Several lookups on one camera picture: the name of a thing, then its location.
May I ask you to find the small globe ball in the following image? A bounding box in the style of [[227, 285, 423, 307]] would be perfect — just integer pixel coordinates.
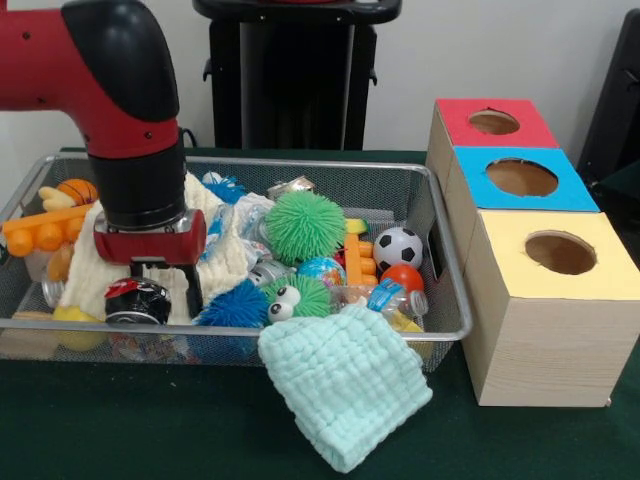
[[297, 257, 348, 289]]

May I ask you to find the wooden box with three holes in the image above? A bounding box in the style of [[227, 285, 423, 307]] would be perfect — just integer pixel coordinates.
[[425, 98, 640, 408]]

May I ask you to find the cream waffle cloth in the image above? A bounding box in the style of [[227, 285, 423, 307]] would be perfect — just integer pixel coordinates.
[[59, 172, 251, 325]]

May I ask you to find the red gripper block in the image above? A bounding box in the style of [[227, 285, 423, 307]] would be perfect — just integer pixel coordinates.
[[92, 208, 208, 319]]

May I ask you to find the dark green table cloth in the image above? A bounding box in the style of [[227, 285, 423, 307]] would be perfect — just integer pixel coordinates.
[[597, 159, 640, 241], [0, 146, 640, 480]]

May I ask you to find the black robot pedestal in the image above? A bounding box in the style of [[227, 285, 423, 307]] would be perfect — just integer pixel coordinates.
[[192, 0, 404, 150]]

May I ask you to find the mint green waffle cloth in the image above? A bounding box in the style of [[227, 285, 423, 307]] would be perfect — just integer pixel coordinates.
[[257, 304, 434, 474]]

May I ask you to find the orange plastic toy block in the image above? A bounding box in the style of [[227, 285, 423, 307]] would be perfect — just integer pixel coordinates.
[[2, 203, 97, 259]]

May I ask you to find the blue spiky rubber ball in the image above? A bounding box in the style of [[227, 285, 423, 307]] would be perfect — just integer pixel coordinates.
[[197, 279, 270, 329]]

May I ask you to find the green spiky ball with eyes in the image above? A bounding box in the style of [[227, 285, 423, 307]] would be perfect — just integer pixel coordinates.
[[262, 273, 332, 325]]

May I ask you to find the shallow clear mesh bin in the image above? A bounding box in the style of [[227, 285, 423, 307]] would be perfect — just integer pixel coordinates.
[[0, 153, 474, 374]]

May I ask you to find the orange ball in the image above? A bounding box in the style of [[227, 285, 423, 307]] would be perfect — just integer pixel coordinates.
[[380, 264, 426, 296]]

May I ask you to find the black upright panel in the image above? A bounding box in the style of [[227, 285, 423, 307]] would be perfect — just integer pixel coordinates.
[[574, 8, 640, 174]]

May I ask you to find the green spiky rubber ball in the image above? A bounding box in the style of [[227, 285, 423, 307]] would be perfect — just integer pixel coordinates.
[[263, 191, 349, 266]]

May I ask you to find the crushed black red can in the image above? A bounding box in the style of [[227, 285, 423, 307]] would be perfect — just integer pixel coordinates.
[[103, 278, 174, 326]]

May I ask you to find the orange studded toy brick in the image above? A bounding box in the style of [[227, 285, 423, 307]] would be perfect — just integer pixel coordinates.
[[343, 233, 379, 287]]

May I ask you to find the small soccer ball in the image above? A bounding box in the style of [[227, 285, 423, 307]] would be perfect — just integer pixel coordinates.
[[373, 227, 425, 274]]

